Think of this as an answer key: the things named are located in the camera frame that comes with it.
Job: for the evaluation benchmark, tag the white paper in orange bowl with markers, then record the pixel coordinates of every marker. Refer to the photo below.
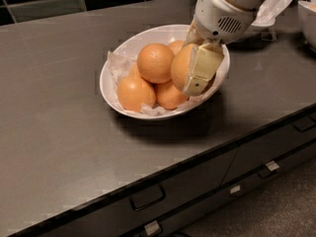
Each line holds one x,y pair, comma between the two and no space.
116,67

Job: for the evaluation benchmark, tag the white bowl with oranges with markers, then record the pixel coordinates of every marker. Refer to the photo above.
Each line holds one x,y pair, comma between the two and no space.
166,34

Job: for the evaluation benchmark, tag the dark right drawer front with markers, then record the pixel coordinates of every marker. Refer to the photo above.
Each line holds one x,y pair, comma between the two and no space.
277,140

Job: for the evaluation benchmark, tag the dark drawer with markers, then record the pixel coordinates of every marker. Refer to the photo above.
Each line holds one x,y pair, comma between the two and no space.
118,217
277,140

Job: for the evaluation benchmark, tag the front left orange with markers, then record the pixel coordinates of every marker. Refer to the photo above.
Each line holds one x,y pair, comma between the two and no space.
135,91

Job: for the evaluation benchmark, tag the back orange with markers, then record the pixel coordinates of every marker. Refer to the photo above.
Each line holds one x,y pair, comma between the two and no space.
176,46

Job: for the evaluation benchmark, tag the dark left drawer front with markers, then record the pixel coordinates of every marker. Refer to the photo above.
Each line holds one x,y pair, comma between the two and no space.
118,217

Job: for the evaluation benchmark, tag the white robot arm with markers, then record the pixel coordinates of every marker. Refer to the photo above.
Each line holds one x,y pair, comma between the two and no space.
215,23

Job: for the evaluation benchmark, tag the black left drawer handle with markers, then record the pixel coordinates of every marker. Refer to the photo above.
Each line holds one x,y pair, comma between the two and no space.
147,197

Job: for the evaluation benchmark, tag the front centre orange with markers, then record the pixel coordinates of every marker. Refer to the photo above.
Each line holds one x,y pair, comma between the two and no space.
168,96

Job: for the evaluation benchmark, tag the large orange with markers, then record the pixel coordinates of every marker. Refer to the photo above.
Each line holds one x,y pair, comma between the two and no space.
180,66

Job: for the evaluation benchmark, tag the white bowl far right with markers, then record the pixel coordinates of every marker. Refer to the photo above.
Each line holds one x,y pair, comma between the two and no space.
307,21

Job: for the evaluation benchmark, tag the small hidden orange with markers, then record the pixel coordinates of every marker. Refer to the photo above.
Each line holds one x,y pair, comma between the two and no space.
134,71

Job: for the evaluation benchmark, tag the top centre orange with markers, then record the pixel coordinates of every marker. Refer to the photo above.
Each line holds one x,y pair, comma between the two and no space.
154,63

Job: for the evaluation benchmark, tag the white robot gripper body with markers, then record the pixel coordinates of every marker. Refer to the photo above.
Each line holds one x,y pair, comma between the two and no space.
219,21

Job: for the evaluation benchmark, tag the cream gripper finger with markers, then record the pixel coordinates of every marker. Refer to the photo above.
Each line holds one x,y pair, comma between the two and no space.
204,62
193,35

